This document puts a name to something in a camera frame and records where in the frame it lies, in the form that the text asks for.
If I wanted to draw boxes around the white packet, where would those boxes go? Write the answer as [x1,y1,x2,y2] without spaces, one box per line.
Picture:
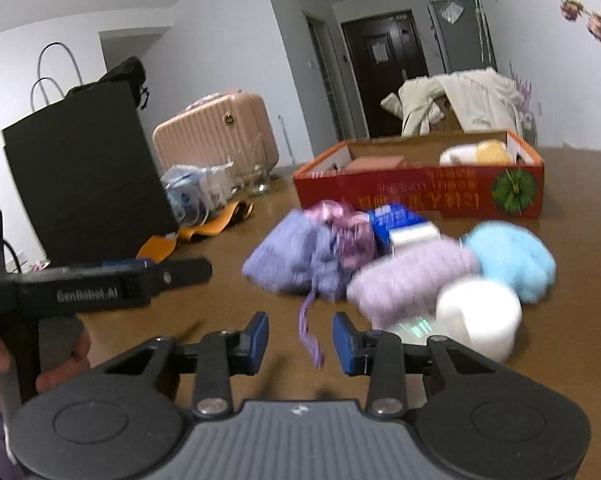
[387,225,442,252]

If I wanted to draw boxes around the purple knit pouch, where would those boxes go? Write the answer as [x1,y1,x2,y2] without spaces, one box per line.
[242,209,352,368]

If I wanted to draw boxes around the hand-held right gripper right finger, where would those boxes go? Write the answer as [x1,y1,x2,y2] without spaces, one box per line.
[331,311,504,419]

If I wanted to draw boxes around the white soft item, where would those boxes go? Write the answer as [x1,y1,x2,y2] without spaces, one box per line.
[439,146,482,166]

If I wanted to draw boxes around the orange strap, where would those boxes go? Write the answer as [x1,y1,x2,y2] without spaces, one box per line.
[136,200,255,262]

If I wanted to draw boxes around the clear plastic bag with items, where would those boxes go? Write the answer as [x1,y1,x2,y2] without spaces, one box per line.
[159,162,237,227]

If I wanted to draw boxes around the lilac fluffy towel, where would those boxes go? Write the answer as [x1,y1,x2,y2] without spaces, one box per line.
[346,237,482,322]

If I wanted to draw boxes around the black backpack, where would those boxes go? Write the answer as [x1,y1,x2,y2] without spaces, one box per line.
[68,56,149,111]

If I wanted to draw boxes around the white roll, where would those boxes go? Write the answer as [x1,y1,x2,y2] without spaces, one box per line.
[435,280,524,364]

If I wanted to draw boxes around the clear glass vase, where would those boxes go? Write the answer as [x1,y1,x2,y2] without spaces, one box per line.
[235,135,274,199]

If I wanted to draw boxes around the pink flat item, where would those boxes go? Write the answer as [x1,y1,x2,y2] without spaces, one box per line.
[343,155,407,171]

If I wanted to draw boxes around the clear plastic item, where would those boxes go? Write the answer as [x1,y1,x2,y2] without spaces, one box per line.
[377,310,452,347]

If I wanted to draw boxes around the light blue fluffy towel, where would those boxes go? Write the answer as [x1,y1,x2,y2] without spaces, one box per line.
[463,221,557,306]

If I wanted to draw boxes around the lavender bunch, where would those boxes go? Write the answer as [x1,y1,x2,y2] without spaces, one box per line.
[509,61,539,137]

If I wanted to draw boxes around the dark entrance door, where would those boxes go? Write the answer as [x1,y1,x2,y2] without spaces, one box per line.
[341,9,430,139]

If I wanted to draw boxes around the person's left hand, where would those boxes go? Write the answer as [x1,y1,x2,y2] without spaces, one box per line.
[0,330,92,407]

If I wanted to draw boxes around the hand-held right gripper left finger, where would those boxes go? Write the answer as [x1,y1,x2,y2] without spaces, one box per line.
[97,311,270,420]

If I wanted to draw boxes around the white coat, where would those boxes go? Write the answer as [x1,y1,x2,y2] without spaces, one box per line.
[381,67,532,137]

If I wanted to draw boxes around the black paper bag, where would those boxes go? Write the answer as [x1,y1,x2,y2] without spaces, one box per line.
[1,42,180,267]

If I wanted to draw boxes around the pink suitcase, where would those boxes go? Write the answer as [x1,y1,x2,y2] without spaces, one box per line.
[153,90,280,187]

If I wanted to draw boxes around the yellow fluffy item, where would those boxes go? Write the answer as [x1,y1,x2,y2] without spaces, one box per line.
[475,139,512,165]

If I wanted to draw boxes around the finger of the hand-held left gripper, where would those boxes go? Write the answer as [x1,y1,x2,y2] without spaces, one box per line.
[147,257,214,292]

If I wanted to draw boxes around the grey interior door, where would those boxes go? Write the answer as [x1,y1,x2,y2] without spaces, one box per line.
[304,13,344,144]

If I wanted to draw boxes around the grey cabinet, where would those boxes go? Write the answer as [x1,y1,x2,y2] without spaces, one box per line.
[427,0,497,76]

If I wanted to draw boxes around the brown cardboard box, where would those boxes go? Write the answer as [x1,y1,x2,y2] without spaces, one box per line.
[420,94,467,136]

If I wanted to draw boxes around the red cardboard box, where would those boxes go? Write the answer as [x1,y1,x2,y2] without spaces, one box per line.
[293,130,545,220]

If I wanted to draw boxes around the blue tissue packet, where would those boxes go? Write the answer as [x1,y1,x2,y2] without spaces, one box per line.
[367,204,431,256]

